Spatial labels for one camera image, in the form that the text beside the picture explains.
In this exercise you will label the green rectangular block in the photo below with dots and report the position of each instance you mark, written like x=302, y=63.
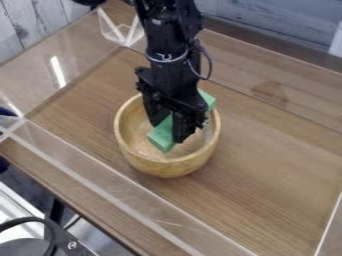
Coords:
x=161, y=135

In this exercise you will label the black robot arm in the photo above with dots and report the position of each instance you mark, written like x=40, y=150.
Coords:
x=173, y=23

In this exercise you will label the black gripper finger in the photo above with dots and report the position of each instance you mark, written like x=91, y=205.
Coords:
x=157, y=109
x=186, y=122

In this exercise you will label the black metal clamp bracket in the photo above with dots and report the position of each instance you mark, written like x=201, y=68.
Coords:
x=66, y=244

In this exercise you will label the black table leg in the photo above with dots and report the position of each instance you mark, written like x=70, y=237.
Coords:
x=56, y=211

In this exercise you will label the clear acrylic corner bracket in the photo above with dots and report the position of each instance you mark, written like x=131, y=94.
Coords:
x=122, y=34

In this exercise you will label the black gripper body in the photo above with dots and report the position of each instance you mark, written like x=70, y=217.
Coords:
x=171, y=81

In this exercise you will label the brown wooden bowl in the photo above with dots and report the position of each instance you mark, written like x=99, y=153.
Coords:
x=162, y=161

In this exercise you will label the clear acrylic enclosure wall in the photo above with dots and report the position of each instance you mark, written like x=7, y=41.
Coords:
x=260, y=200

